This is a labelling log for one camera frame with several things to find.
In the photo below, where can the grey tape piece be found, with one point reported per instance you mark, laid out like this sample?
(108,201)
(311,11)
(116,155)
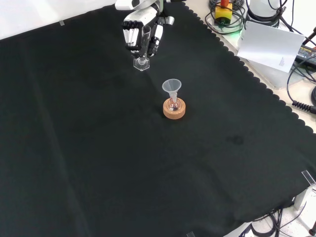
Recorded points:
(62,23)
(190,234)

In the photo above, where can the clear graduated cylinder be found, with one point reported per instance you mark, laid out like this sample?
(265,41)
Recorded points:
(145,37)

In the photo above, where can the pale board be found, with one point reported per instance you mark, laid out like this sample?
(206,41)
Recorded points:
(269,47)

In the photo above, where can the yellow stop button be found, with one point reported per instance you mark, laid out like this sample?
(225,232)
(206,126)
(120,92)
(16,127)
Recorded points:
(223,14)

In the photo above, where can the black power adapter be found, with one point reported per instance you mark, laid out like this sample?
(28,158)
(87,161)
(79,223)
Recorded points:
(307,54)

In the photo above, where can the round-bottom glass flask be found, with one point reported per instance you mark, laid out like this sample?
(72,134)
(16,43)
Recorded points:
(174,105)

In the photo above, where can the black bench cloth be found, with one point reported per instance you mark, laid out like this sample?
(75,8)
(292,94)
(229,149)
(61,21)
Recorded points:
(98,148)

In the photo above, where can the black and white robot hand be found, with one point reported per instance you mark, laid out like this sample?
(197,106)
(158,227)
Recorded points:
(138,17)

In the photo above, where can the pale box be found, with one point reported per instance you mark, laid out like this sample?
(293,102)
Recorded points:
(271,75)

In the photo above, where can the clear plastic funnel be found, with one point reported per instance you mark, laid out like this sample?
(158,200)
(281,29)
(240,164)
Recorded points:
(171,86)

